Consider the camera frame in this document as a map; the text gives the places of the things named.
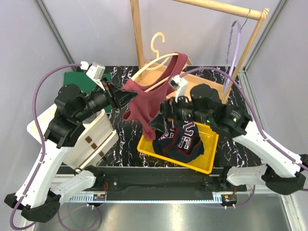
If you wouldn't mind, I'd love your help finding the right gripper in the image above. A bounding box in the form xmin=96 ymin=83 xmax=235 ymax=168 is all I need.
xmin=148 ymin=90 xmax=212 ymax=132

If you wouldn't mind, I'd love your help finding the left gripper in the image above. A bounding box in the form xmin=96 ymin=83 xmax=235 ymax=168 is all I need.
xmin=75 ymin=76 xmax=138 ymax=122

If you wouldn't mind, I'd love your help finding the navy tank top maroon trim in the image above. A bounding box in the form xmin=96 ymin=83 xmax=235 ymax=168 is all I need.
xmin=152 ymin=121 xmax=205 ymax=163

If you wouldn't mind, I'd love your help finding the lilac plastic hanger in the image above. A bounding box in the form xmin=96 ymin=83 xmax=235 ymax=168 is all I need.
xmin=222 ymin=8 xmax=252 ymax=94

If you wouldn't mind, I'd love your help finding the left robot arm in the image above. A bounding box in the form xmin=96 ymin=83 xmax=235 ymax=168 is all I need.
xmin=4 ymin=81 xmax=137 ymax=223

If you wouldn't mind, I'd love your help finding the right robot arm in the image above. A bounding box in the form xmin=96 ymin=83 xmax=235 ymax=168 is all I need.
xmin=153 ymin=84 xmax=308 ymax=195

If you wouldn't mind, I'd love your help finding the green folder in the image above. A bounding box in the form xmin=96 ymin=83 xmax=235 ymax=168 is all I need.
xmin=63 ymin=71 xmax=114 ymax=114

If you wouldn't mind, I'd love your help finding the wooden clothes rack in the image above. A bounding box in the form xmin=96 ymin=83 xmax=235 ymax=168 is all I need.
xmin=130 ymin=0 xmax=269 ymax=103

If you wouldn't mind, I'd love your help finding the white wooden storage box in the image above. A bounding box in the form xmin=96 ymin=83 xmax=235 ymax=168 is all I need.
xmin=26 ymin=103 xmax=119 ymax=169

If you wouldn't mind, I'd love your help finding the yellow plastic tray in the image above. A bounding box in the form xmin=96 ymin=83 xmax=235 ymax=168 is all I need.
xmin=137 ymin=122 xmax=218 ymax=174

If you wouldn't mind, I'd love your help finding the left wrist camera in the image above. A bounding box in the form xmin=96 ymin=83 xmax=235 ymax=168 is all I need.
xmin=80 ymin=61 xmax=105 ymax=90

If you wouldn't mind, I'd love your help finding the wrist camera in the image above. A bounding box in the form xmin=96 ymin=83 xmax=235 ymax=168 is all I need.
xmin=80 ymin=61 xmax=105 ymax=90
xmin=168 ymin=75 xmax=188 ymax=102

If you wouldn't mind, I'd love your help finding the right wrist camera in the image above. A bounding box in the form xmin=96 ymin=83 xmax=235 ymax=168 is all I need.
xmin=168 ymin=75 xmax=188 ymax=102

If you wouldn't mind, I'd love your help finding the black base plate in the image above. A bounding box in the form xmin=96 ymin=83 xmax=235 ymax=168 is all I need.
xmin=57 ymin=166 xmax=248 ymax=202

